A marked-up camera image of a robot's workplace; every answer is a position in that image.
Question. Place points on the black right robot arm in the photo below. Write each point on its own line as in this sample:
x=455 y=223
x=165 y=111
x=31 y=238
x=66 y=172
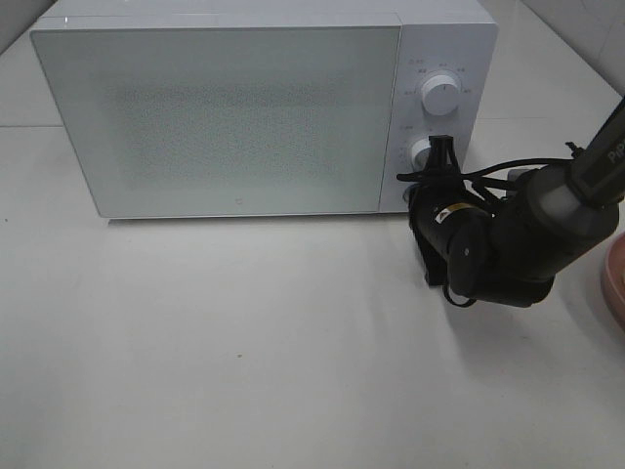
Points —
x=501 y=234

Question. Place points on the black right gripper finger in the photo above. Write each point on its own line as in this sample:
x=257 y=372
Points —
x=433 y=164
x=449 y=160

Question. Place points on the pink round plate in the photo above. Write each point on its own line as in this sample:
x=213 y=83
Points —
x=612 y=279

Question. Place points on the white microwave oven body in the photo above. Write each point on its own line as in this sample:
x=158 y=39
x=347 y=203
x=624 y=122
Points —
x=457 y=37

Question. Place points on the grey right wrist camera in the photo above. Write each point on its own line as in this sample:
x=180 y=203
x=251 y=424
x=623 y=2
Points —
x=516 y=178

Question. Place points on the lower white timer knob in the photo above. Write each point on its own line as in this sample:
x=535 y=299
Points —
x=419 y=154

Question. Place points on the upper white dial knob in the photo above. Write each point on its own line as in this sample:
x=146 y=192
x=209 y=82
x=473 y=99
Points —
x=440 y=94

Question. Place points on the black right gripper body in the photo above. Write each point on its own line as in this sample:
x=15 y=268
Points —
x=439 y=205

